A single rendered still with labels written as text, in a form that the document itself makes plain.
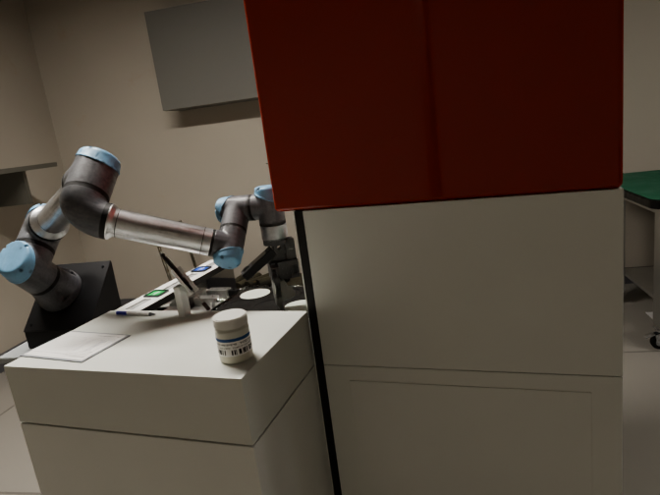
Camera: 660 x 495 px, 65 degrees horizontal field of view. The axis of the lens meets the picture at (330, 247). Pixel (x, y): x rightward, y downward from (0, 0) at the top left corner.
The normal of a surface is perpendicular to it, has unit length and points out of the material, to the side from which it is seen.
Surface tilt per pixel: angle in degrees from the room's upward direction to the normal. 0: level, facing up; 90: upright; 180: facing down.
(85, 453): 90
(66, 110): 90
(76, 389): 90
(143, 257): 90
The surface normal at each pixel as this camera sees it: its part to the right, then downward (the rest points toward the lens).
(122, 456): -0.32, 0.25
